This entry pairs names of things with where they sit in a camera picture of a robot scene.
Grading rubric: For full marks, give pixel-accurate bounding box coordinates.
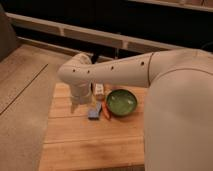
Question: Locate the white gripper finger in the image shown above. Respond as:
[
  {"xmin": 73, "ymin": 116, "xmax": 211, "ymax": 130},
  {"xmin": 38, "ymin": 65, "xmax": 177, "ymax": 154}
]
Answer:
[{"xmin": 71, "ymin": 104, "xmax": 78, "ymax": 113}]

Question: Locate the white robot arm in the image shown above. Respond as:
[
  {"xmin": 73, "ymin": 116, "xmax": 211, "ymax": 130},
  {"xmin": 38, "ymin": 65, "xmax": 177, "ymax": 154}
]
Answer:
[{"xmin": 58, "ymin": 48, "xmax": 213, "ymax": 171}]

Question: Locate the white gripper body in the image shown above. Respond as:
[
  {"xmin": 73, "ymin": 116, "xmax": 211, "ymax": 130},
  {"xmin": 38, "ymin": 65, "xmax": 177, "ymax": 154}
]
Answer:
[{"xmin": 70, "ymin": 92, "xmax": 92, "ymax": 105}]

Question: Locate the green bowl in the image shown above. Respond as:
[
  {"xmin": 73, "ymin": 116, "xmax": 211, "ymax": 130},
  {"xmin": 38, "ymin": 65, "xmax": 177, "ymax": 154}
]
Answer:
[{"xmin": 106, "ymin": 89, "xmax": 137, "ymax": 117}]

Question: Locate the blue eraser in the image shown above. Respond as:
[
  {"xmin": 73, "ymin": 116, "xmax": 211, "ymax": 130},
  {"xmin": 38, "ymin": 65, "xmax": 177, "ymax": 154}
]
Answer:
[{"xmin": 88, "ymin": 102, "xmax": 102, "ymax": 120}]

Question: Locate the white bottle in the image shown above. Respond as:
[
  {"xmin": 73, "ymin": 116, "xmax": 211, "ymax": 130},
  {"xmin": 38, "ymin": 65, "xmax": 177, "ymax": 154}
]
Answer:
[{"xmin": 95, "ymin": 84, "xmax": 104, "ymax": 100}]

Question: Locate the orange carrot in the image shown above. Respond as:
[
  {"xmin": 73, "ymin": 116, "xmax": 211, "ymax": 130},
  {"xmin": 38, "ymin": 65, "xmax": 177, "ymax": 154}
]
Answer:
[{"xmin": 102, "ymin": 102, "xmax": 110, "ymax": 120}]

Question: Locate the white metal railing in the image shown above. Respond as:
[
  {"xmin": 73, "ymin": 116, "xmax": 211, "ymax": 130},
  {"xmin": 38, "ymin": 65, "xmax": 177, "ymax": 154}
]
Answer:
[{"xmin": 6, "ymin": 13, "xmax": 183, "ymax": 53}]

